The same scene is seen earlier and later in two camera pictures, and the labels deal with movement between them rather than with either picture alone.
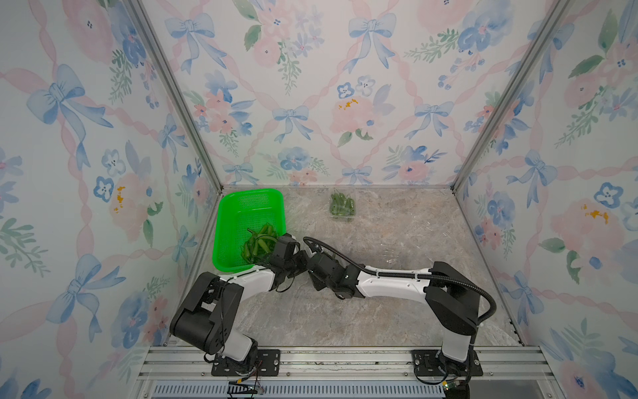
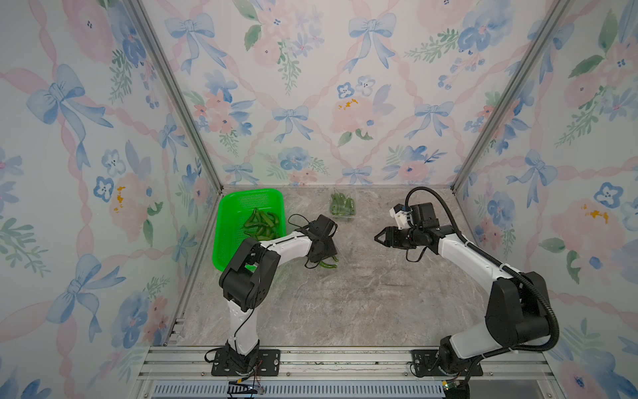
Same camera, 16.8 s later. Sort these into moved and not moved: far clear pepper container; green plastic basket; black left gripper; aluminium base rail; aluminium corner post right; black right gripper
Moved: black left gripper; black right gripper
Not moved: green plastic basket; aluminium corner post right; far clear pepper container; aluminium base rail
